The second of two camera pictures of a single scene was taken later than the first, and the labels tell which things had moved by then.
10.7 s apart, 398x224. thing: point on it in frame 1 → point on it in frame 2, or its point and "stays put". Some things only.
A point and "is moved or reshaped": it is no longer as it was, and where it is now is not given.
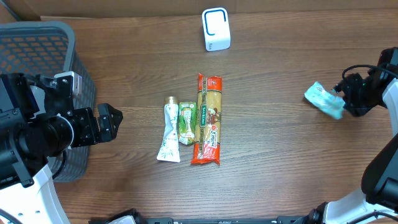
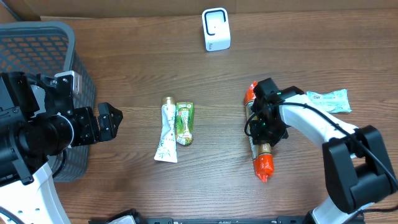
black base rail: (136, 219) stays put
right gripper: (347, 98) → (259, 125)
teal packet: (330, 102) is moved or reshaped
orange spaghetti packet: (209, 120) → (262, 152)
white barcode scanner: (216, 30) stays put
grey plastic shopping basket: (48, 48) stays put
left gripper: (94, 126) stays put
